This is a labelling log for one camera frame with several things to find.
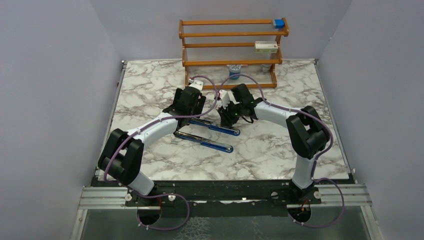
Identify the white small jar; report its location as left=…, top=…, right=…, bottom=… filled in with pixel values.
left=261, top=64, right=273, bottom=73

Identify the blue box on top shelf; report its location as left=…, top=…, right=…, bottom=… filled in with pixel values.
left=272, top=19, right=286, bottom=29

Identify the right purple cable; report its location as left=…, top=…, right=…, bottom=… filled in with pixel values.
left=218, top=73, right=346, bottom=229

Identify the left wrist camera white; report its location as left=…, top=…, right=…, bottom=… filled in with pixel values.
left=188, top=80, right=204, bottom=91

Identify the blue white cup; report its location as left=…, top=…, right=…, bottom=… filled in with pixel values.
left=228, top=64, right=242, bottom=80

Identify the blue stapler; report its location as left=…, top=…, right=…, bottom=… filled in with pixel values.
left=173, top=118, right=241, bottom=154

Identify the orange wooden shelf rack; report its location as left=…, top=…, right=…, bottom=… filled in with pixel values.
left=178, top=17, right=290, bottom=89

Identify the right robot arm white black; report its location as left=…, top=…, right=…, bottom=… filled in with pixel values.
left=217, top=83, right=332, bottom=204

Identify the white green carton box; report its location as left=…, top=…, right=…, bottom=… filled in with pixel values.
left=254, top=41, right=279, bottom=54

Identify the purple cable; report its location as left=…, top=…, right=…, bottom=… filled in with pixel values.
left=103, top=74, right=220, bottom=232
left=218, top=73, right=346, bottom=229

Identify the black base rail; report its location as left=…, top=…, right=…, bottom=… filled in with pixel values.
left=79, top=177, right=372, bottom=220

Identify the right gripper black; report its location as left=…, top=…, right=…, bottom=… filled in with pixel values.
left=217, top=99, right=244, bottom=128

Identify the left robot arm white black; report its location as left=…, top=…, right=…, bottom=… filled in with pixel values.
left=97, top=86, right=206, bottom=206

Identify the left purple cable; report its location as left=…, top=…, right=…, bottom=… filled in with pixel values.
left=103, top=74, right=220, bottom=232

